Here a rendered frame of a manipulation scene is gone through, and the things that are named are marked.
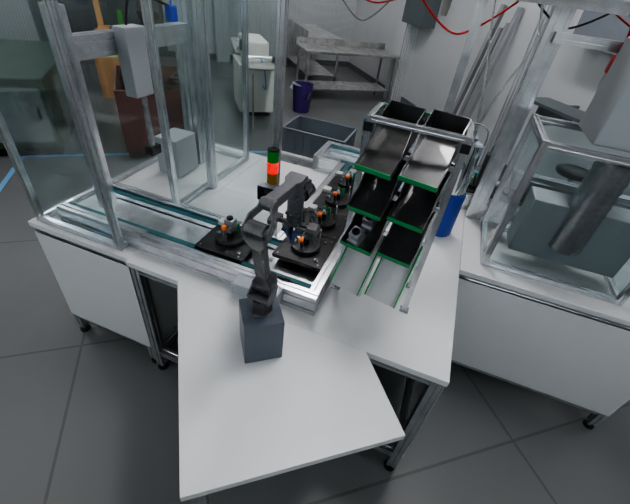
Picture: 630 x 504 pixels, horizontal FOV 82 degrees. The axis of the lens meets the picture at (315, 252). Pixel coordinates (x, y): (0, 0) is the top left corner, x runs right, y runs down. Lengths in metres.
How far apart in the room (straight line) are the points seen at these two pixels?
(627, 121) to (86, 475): 2.86
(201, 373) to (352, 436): 0.56
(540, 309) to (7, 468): 2.74
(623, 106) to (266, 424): 1.81
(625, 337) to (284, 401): 1.74
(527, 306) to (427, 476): 1.04
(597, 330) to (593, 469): 0.85
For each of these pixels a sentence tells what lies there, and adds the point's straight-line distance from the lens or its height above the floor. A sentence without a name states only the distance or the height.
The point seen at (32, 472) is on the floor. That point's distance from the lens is 2.43.
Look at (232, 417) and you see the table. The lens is 1.31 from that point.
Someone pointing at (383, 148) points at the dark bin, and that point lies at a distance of 1.32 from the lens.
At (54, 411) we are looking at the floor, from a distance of 2.56.
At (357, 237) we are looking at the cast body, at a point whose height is 1.25.
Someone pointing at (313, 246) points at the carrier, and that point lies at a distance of 1.71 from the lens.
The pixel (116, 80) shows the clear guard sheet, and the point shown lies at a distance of 2.49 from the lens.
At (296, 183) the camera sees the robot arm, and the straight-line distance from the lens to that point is 1.14.
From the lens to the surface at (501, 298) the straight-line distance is 2.17.
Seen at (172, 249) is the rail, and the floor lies 0.96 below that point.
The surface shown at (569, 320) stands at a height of 0.75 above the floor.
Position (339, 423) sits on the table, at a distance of 1.32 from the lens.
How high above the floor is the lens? 2.03
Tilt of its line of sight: 38 degrees down
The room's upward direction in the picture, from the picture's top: 8 degrees clockwise
